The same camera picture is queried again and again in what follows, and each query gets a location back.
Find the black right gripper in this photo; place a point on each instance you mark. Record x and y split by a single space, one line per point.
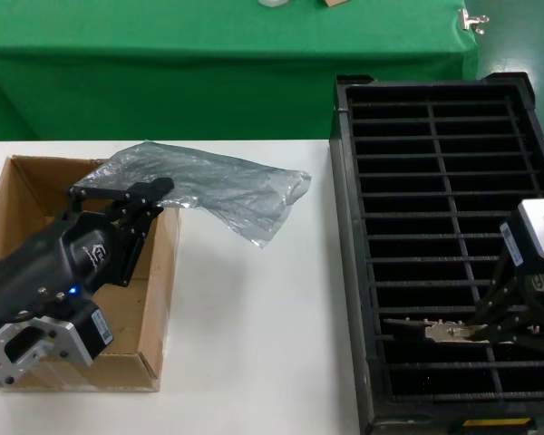
539 290

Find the black slotted plastic container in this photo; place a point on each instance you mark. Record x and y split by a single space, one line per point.
390 158

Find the green tablecloth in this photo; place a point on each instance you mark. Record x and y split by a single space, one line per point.
208 68

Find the silver binder clip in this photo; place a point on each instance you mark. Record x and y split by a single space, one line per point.
469 20

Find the flat open cardboard box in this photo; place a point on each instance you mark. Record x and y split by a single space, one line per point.
333 2

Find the graphics card with metal bracket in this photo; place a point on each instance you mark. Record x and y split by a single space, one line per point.
444 334

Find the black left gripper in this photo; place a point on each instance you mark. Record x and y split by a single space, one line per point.
50 263

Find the grey antistatic plastic bag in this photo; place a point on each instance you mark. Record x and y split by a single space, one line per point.
217 186

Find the large brown cardboard box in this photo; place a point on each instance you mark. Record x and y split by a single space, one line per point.
27 190

